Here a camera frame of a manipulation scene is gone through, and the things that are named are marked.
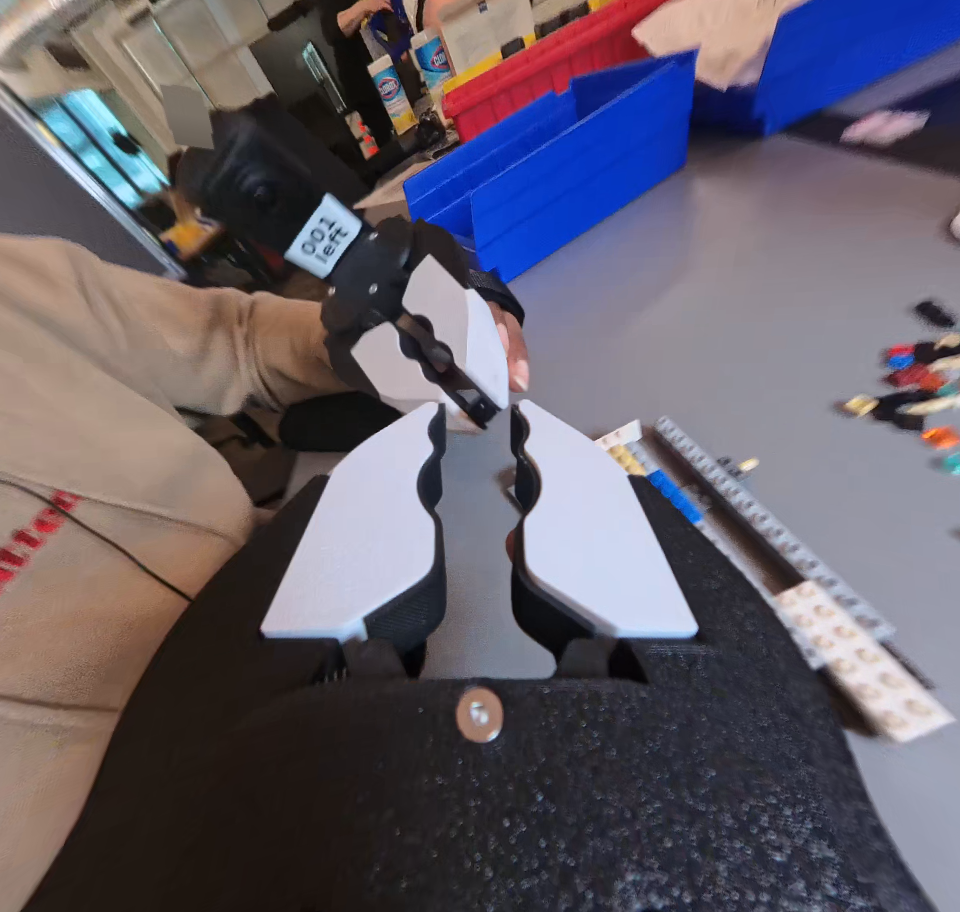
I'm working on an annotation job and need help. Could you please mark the pile of small lego pieces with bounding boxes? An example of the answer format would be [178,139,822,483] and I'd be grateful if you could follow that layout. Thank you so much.
[836,299,960,476]

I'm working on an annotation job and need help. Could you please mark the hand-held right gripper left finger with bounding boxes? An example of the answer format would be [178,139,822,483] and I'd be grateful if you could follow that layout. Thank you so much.
[259,401,448,643]

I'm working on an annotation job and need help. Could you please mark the yellow label wipes canister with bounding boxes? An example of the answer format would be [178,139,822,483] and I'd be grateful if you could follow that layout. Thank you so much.
[367,53,418,135]

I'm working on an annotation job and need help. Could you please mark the blue plastic bin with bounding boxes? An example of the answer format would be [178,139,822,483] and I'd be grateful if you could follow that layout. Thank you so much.
[693,0,960,137]
[403,50,699,283]

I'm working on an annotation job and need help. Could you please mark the thin black cable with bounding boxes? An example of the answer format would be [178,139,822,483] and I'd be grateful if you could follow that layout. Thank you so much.
[0,477,195,603]

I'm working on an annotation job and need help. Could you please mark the person's left hand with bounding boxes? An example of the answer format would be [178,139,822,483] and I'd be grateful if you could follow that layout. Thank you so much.
[495,308,531,396]

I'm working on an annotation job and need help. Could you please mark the black lego frame piece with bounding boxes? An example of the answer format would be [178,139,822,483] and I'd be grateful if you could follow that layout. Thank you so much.
[441,357,502,431]

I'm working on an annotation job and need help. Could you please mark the black chair armrest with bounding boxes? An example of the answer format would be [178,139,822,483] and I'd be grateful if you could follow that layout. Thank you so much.
[277,393,410,454]

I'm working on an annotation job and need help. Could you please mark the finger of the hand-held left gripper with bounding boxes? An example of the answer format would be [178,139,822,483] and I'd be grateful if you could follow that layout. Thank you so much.
[348,318,483,435]
[402,252,513,411]

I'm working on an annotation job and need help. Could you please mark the red plastic bin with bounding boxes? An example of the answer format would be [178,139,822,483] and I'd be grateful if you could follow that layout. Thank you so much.
[442,0,721,144]

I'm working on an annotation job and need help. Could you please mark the numbered paper bag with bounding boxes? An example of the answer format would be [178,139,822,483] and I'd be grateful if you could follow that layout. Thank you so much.
[633,0,901,90]

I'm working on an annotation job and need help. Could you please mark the lego vehicle chassis build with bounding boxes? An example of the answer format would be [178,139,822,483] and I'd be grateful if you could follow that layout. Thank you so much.
[594,416,955,744]

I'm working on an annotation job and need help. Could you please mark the white paper package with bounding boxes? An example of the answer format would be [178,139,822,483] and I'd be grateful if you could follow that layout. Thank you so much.
[438,0,538,73]

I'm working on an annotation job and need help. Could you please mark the blue label wipes canister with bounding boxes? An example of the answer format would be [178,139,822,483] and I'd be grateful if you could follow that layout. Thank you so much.
[411,27,459,105]

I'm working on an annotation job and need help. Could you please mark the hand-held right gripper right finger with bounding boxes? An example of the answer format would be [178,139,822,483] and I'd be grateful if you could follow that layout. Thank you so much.
[510,399,700,642]

